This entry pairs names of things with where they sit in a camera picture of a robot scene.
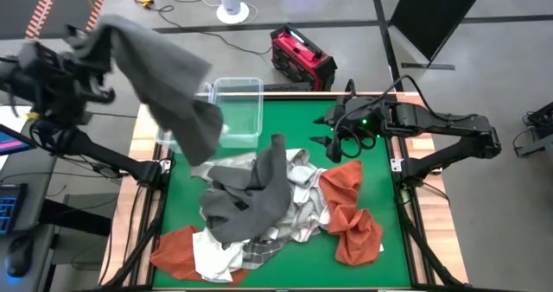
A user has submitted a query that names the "white floor cable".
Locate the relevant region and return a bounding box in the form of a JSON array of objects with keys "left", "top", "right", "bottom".
[{"left": 155, "top": 0, "right": 260, "bottom": 25}]

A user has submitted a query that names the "grey desk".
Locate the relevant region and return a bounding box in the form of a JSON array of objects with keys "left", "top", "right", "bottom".
[{"left": 0, "top": 105, "right": 73, "bottom": 292}]

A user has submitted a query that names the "clear plastic bin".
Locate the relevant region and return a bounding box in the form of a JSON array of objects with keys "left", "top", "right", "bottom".
[
  {"left": 211, "top": 76, "right": 264, "bottom": 149},
  {"left": 155, "top": 82, "right": 230, "bottom": 155}
]

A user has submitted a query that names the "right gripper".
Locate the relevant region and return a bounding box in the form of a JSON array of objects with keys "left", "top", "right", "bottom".
[{"left": 309, "top": 96, "right": 392, "bottom": 163}]

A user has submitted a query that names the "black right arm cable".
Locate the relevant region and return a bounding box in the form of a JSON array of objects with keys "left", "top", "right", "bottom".
[{"left": 334, "top": 74, "right": 479, "bottom": 160}]

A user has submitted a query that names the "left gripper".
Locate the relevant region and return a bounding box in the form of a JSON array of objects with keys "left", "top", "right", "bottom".
[{"left": 19, "top": 41, "right": 117, "bottom": 123}]

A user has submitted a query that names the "green table mat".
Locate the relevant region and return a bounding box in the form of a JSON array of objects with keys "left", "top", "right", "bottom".
[{"left": 151, "top": 98, "right": 412, "bottom": 289}]

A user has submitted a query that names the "white paper sheet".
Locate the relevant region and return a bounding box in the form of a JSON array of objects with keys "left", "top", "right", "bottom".
[{"left": 0, "top": 105, "right": 31, "bottom": 131}]

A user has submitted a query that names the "white red-striped towel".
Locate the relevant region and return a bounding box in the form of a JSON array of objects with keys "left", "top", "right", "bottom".
[{"left": 267, "top": 175, "right": 332, "bottom": 244}]

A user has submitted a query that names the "monitor with pink screen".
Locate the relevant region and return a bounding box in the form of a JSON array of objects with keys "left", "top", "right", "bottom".
[{"left": 0, "top": 123, "right": 38, "bottom": 157}]

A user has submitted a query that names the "backlit black keyboard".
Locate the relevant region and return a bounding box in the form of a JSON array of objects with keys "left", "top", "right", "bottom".
[{"left": 0, "top": 182, "right": 28, "bottom": 236}]

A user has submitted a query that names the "dark grey towel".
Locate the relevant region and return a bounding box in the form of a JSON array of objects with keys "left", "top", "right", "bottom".
[
  {"left": 64, "top": 14, "right": 225, "bottom": 167},
  {"left": 199, "top": 132, "right": 293, "bottom": 244}
]

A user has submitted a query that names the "black floor cable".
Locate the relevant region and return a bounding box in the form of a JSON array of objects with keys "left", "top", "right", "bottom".
[{"left": 149, "top": 2, "right": 274, "bottom": 56}]

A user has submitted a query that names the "black desk support bar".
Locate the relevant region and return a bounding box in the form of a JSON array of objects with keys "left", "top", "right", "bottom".
[{"left": 38, "top": 192, "right": 120, "bottom": 237}]

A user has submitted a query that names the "black computer mouse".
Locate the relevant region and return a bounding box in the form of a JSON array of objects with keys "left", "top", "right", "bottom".
[{"left": 3, "top": 235, "right": 35, "bottom": 278}]

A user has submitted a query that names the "dark orange-striped floor mat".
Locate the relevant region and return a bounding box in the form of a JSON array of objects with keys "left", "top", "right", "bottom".
[{"left": 0, "top": 0, "right": 111, "bottom": 41}]

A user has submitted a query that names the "metal table edge rail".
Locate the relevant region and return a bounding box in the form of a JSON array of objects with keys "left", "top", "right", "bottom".
[{"left": 194, "top": 91, "right": 397, "bottom": 98}]

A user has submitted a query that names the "orange towel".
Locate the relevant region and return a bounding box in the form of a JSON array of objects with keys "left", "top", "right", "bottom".
[
  {"left": 318, "top": 160, "right": 385, "bottom": 267},
  {"left": 149, "top": 225, "right": 250, "bottom": 287}
]

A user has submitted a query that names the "black standing panel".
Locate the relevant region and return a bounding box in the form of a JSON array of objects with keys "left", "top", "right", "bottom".
[{"left": 388, "top": 0, "right": 492, "bottom": 71}]

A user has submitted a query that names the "black equipment with cables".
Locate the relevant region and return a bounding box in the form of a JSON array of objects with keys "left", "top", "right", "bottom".
[{"left": 512, "top": 101, "right": 553, "bottom": 159}]

